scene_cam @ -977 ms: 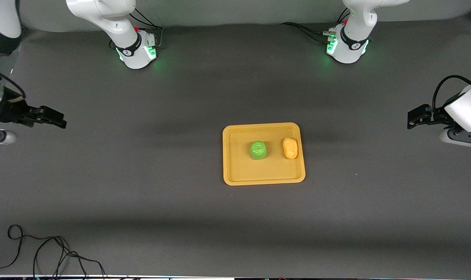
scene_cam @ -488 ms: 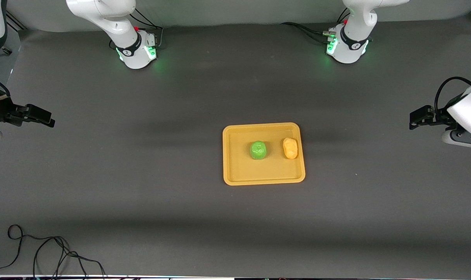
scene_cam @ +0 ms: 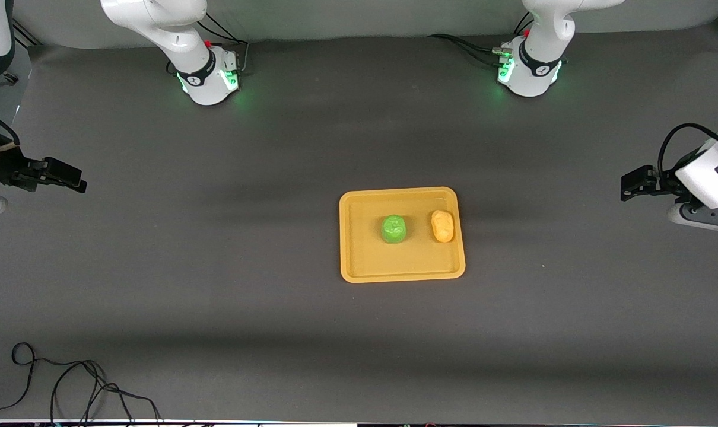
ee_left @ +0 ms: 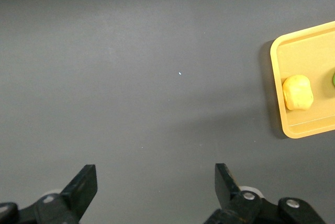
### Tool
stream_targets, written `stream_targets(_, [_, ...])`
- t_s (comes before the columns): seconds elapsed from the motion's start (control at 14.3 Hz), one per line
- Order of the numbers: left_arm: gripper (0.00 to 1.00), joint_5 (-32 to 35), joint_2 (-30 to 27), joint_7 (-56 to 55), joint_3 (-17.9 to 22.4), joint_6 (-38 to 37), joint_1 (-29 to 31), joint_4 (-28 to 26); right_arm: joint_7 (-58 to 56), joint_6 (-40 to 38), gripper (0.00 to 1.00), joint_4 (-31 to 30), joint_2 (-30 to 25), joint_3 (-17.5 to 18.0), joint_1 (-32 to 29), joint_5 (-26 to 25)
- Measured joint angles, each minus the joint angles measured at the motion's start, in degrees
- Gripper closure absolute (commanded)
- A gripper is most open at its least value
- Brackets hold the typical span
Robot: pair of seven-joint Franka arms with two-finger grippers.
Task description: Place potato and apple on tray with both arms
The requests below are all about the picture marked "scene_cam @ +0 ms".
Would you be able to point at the yellow plastic tray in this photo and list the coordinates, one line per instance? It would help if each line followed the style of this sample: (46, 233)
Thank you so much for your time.
(365, 261)

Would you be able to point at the yellow-orange potato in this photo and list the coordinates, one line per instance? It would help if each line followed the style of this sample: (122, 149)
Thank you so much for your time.
(442, 226)

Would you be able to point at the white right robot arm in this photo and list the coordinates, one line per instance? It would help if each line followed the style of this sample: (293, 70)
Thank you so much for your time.
(181, 41)

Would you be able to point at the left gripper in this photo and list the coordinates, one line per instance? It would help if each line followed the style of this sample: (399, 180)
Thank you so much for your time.
(659, 181)

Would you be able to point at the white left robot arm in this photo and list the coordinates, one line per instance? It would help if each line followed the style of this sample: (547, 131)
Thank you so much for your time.
(543, 35)

